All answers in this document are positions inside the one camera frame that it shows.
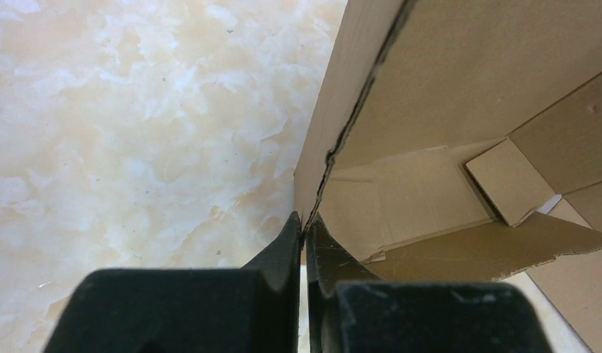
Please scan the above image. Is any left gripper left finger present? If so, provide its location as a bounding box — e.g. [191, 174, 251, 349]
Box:
[45, 213, 301, 352]

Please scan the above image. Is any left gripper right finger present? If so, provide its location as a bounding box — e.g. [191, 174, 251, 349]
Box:
[306, 217, 551, 352]

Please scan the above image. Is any brown cardboard box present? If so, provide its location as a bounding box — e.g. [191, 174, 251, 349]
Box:
[294, 1, 602, 352]

